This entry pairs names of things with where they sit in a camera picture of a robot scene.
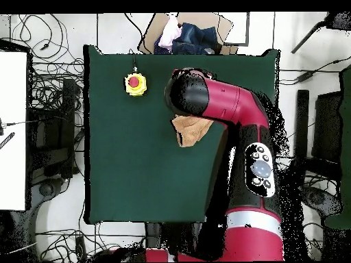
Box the tan terry towel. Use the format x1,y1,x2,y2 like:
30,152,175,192
171,114,215,148

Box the blue denim jeans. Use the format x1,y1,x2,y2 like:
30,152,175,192
153,22,223,55

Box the pale pink garment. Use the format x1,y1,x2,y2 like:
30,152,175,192
158,13,184,52

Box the yellow emergency stop button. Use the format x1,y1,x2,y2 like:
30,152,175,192
124,72,148,97

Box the brown cardboard box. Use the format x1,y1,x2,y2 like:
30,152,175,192
137,12,239,55

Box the dark green tablecloth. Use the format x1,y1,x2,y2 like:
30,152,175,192
83,45,281,225

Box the black metal stand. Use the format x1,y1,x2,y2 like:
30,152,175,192
28,77,83,179
291,89,343,187

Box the black tripod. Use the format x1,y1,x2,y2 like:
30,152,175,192
291,11,351,54

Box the white desk top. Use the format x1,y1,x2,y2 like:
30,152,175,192
0,50,28,212

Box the green fabric sheet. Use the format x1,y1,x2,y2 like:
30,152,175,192
323,64,351,230

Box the black emergency stop cable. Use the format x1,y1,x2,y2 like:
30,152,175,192
128,48,138,73

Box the tangled black cables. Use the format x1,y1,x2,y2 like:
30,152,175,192
35,221,146,262
10,13,85,113

